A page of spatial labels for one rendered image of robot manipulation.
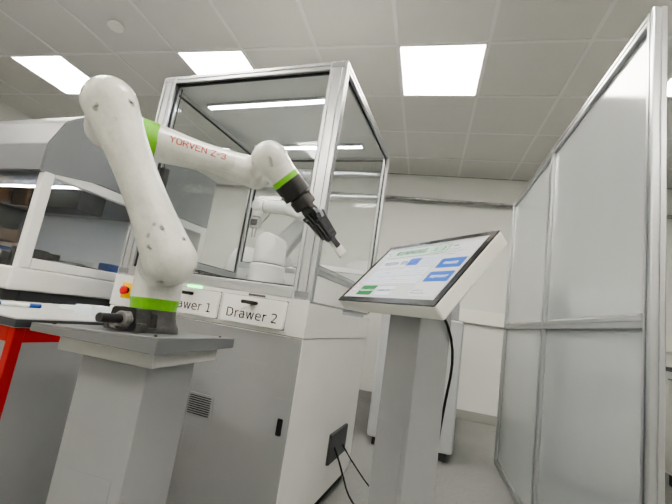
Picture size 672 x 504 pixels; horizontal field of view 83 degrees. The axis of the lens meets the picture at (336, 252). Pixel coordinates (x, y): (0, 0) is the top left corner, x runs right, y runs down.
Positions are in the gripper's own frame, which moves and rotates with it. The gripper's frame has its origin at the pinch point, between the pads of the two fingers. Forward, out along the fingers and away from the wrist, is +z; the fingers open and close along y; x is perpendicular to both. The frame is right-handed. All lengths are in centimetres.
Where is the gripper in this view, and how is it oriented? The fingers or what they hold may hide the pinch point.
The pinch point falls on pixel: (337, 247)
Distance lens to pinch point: 123.5
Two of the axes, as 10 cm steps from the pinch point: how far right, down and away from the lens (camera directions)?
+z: 5.9, 7.8, 2.2
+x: -6.7, 6.2, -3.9
